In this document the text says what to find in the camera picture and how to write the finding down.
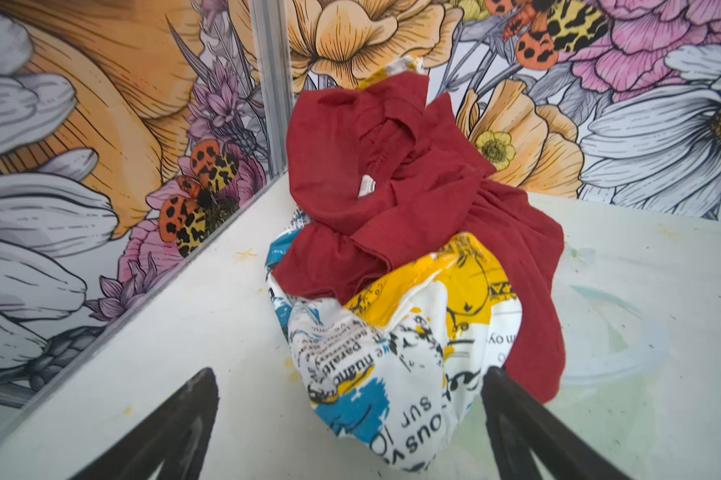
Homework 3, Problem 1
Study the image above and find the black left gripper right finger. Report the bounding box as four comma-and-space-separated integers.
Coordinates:
481, 367, 627, 479

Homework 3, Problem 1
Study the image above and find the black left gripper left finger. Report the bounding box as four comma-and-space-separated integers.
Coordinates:
74, 368, 220, 479

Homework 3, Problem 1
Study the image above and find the white yellow printed cloth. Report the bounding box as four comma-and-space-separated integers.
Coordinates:
266, 63, 522, 472

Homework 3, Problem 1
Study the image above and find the dark red cloth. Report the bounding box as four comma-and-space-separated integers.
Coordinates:
274, 72, 565, 402

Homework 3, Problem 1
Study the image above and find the left aluminium corner post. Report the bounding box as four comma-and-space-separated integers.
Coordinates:
250, 0, 294, 178

